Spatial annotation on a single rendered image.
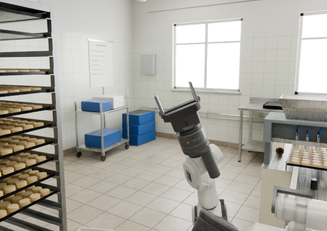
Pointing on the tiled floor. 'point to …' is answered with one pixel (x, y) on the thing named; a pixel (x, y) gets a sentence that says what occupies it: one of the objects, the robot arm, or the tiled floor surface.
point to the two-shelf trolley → (101, 129)
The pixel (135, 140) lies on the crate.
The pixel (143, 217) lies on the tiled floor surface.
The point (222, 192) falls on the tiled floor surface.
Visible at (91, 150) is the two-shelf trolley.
